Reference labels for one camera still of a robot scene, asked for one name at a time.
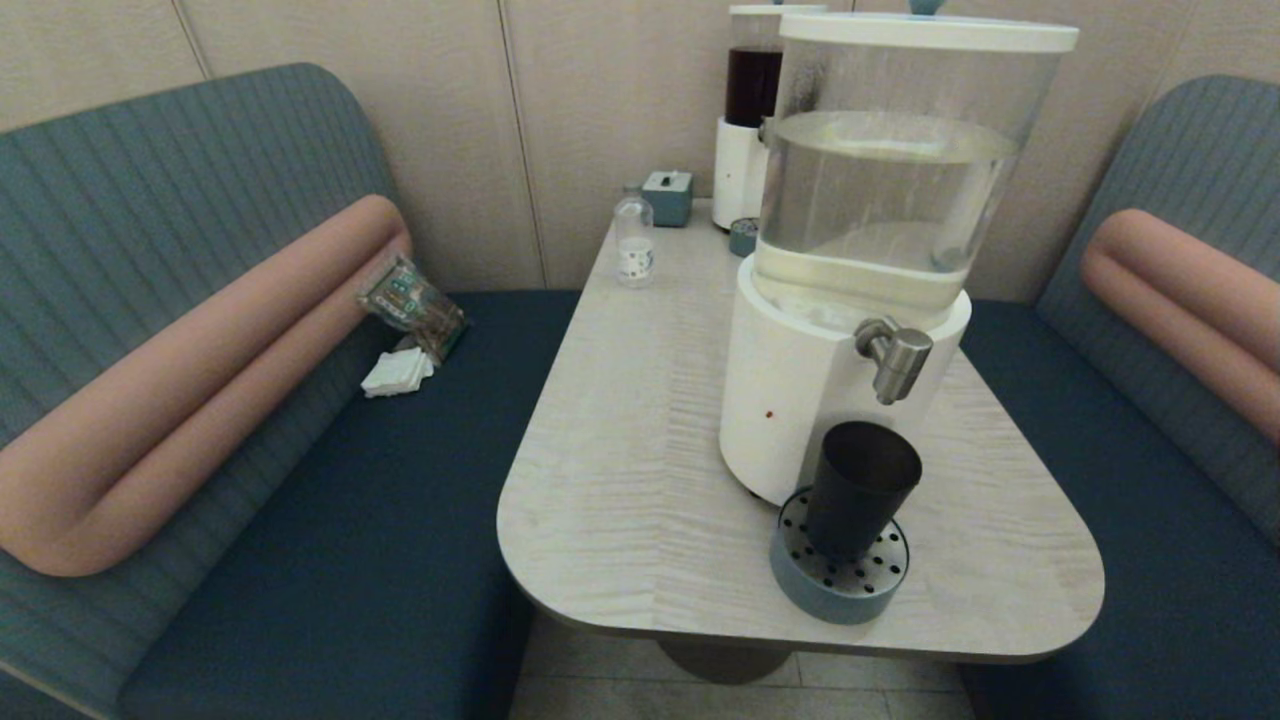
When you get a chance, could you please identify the round blue drip tray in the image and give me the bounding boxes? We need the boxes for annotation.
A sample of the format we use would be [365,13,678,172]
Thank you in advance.
[770,486,911,626]

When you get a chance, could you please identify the pink bolster cushion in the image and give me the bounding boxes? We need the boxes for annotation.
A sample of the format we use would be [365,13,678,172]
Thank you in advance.
[0,194,413,578]
[1080,208,1280,448]

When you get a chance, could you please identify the clear plastic snack bag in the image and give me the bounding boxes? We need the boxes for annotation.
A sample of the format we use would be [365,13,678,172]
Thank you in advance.
[357,254,468,365]

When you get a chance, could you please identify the dark drink dispenser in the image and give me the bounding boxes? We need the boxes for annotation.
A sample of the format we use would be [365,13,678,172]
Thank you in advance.
[712,3,831,231]

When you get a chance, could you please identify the silver dispenser tap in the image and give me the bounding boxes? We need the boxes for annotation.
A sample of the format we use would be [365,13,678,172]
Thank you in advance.
[855,317,935,406]

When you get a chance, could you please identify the black plastic cup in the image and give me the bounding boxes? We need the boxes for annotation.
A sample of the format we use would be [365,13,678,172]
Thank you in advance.
[805,420,924,564]

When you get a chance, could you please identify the white paper napkins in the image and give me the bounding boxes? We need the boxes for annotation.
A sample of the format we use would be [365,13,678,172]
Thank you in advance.
[359,346,435,399]

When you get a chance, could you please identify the large clear water dispenser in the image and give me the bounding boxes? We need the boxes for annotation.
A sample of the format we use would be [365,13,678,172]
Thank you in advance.
[718,12,1081,508]

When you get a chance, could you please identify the small clear bottle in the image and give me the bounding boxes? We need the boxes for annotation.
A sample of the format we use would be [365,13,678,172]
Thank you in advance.
[613,185,656,290]

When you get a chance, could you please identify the small blue box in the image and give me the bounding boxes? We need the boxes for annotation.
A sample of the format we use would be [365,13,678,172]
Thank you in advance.
[641,168,695,228]

